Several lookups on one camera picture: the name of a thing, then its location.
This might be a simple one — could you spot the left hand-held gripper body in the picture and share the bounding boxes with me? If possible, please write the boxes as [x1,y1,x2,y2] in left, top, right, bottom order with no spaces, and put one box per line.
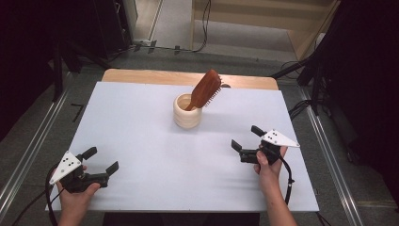
[49,151,110,194]

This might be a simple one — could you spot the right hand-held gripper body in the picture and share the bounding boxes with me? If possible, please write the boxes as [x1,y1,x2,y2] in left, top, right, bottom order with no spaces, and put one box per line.
[239,129,301,166]

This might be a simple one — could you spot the cream ribbed cup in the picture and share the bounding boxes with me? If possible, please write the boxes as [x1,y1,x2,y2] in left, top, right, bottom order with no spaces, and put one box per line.
[172,92,203,130]

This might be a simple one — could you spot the brown wooden hairbrush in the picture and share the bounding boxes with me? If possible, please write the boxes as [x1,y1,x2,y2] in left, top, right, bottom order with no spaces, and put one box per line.
[184,69,224,112]

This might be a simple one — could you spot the person's right hand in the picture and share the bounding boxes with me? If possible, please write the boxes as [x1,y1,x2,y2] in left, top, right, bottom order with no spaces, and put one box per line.
[253,145,289,186]

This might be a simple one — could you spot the person's left hand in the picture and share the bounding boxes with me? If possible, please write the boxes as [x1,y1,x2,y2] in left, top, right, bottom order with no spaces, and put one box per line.
[54,166,102,218]

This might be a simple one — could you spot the white board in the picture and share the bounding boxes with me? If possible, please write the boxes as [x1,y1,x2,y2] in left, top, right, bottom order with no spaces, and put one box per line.
[46,81,320,213]

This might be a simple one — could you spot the black metal stand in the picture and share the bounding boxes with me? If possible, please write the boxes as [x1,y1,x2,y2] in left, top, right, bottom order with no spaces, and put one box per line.
[50,39,111,103]
[270,46,334,117]

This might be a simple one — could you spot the person's dark legs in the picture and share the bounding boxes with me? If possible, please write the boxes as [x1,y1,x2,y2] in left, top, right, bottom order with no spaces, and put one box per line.
[103,212,262,226]

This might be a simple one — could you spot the light wooden table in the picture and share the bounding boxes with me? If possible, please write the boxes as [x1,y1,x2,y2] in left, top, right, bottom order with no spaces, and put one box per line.
[101,68,279,91]

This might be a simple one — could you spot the light wooden shelf unit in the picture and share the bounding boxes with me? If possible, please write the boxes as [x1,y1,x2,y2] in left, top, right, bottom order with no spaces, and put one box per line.
[189,0,342,61]

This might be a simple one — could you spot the black cabinet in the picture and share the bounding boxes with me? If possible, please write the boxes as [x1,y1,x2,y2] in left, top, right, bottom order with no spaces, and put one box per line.
[92,0,134,60]

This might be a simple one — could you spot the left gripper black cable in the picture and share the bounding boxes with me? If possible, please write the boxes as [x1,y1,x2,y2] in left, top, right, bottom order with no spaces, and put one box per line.
[12,163,62,226]

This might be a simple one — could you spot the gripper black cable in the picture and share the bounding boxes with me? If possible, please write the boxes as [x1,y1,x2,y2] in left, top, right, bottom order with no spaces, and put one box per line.
[12,163,62,226]
[278,155,332,226]

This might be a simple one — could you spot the bundle of black floor cables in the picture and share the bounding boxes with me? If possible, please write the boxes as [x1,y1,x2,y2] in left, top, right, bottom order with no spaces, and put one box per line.
[287,98,313,121]

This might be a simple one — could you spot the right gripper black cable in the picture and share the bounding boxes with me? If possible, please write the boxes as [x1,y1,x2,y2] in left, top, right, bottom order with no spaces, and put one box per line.
[278,155,332,226]

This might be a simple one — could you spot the metal floor rail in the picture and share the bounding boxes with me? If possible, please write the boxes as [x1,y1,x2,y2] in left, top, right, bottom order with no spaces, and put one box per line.
[0,89,71,216]
[297,86,365,226]

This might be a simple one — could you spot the hanging black cable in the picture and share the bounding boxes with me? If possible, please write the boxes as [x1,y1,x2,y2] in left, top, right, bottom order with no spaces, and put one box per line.
[191,0,212,54]

